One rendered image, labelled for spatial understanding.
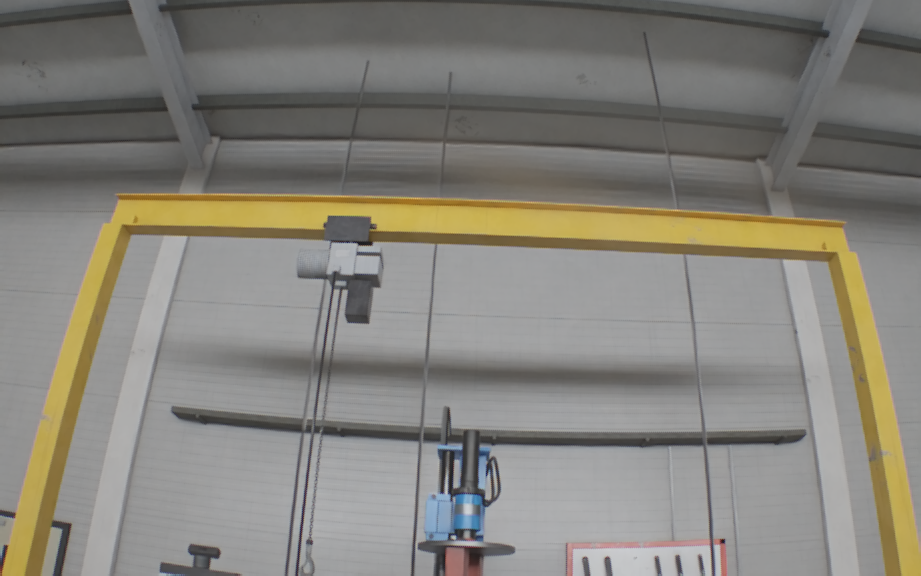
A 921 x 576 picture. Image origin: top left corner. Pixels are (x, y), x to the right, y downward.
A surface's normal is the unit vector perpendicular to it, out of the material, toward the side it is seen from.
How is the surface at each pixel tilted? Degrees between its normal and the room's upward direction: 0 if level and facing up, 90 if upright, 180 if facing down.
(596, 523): 90
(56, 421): 90
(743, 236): 90
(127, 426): 90
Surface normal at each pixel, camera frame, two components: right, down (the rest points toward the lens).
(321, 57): -0.04, 0.80
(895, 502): 0.01, -0.50
